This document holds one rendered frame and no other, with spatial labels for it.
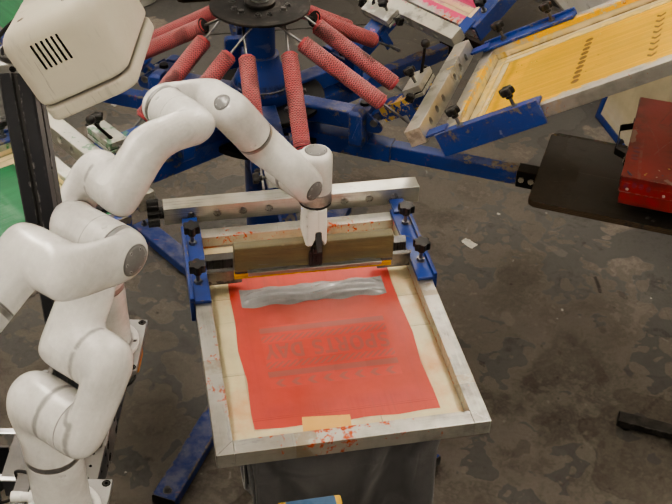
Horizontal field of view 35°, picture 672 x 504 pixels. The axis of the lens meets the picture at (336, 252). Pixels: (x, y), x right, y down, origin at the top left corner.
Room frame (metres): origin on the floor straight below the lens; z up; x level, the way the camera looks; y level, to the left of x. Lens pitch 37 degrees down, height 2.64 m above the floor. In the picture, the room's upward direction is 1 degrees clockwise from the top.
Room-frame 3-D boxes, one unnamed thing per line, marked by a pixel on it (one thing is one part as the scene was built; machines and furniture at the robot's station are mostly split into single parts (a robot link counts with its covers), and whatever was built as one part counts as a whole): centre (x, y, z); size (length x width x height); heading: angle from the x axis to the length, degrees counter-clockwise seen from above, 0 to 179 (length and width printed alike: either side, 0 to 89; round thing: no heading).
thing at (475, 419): (1.93, 0.03, 0.97); 0.79 x 0.58 x 0.04; 12
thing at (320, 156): (2.01, 0.09, 1.33); 0.15 x 0.10 x 0.11; 133
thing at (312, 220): (2.03, 0.05, 1.20); 0.10 x 0.07 x 0.11; 12
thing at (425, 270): (2.22, -0.20, 0.98); 0.30 x 0.05 x 0.07; 12
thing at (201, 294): (2.10, 0.35, 0.98); 0.30 x 0.05 x 0.07; 12
